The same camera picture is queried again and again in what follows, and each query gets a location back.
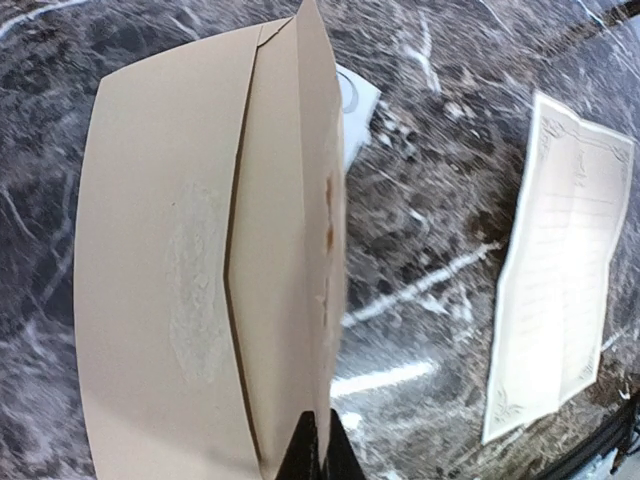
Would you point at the white sticker sheet wax seal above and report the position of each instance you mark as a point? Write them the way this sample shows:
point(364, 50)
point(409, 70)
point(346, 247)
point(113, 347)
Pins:
point(359, 100)

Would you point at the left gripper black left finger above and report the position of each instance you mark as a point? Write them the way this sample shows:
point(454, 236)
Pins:
point(301, 459)

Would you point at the brown kraft envelope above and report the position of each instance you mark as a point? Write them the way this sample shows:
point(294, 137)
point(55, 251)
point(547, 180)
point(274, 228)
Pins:
point(209, 257)

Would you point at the black front rail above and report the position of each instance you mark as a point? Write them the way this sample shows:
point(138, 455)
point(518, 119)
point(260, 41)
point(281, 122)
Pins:
point(617, 435)

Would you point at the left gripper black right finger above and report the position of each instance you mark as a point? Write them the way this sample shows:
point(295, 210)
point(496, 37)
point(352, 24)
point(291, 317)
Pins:
point(340, 462)

